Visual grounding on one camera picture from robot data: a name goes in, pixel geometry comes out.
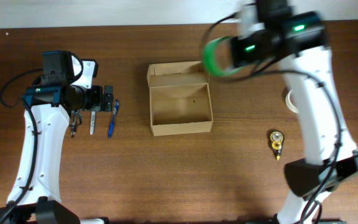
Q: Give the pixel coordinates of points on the blue ballpoint pen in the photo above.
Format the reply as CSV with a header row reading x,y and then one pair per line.
x,y
113,118

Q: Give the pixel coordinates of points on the open cardboard box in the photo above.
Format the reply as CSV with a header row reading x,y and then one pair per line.
x,y
180,99

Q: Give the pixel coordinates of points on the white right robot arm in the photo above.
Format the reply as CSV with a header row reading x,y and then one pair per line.
x,y
305,61

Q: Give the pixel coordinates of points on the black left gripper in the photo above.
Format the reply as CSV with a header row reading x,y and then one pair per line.
x,y
107,98

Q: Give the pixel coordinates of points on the white black marker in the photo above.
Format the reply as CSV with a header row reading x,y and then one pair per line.
x,y
92,122

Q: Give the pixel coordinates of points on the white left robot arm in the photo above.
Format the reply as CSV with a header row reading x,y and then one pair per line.
x,y
52,105

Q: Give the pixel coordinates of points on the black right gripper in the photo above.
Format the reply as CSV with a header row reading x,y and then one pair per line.
x,y
237,50

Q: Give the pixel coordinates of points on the green tape roll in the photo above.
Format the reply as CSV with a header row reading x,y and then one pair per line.
x,y
210,61

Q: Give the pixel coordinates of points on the cream masking tape roll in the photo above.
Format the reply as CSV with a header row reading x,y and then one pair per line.
x,y
290,103

